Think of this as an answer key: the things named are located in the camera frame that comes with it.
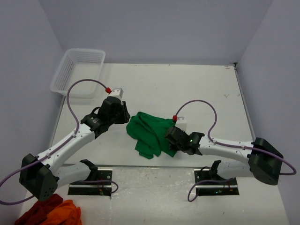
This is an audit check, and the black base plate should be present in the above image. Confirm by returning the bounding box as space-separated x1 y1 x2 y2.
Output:
67 168 113 197
194 168 240 196

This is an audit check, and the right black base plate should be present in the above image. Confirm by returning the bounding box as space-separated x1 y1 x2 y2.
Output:
194 168 240 196

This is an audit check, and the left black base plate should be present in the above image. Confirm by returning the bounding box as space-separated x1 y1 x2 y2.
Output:
67 168 113 197

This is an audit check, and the green t shirt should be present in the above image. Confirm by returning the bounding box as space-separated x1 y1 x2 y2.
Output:
126 112 176 159

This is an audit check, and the dark red t shirt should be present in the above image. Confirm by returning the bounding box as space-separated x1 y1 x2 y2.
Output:
14 194 63 225

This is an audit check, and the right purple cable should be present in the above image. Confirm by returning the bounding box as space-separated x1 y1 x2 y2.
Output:
187 100 297 203

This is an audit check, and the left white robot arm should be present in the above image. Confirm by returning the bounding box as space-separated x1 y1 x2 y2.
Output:
19 97 130 201

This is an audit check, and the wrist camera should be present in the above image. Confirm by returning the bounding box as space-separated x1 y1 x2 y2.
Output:
109 88 124 99
175 117 187 132

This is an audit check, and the orange t shirt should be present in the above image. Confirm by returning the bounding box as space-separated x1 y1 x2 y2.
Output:
41 200 82 225

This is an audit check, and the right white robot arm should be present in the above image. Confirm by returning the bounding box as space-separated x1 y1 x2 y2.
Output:
165 127 283 186

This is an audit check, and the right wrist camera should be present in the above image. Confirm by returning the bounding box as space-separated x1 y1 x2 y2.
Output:
175 117 187 132

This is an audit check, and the white plastic basket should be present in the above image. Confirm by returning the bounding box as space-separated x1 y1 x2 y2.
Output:
50 48 105 96

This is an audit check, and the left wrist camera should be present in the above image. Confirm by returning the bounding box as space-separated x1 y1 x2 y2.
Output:
109 88 124 99

